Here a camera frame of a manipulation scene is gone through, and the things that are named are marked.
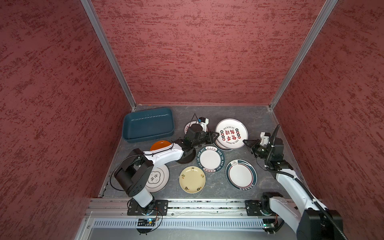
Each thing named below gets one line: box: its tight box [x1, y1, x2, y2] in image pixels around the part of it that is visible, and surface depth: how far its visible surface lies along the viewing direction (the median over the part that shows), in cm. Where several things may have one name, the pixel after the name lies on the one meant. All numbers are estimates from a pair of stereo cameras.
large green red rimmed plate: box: [225, 159, 258, 191], surface depth 87 cm
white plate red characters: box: [215, 118, 249, 150], surface depth 87 cm
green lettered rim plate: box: [197, 145, 225, 173], surface depth 94 cm
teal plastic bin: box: [122, 107, 175, 143], surface depth 109 cm
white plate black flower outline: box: [145, 164, 170, 193], surface depth 85 cm
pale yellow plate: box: [179, 166, 206, 192], surface depth 85 cm
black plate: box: [176, 148, 196, 164], surface depth 68 cm
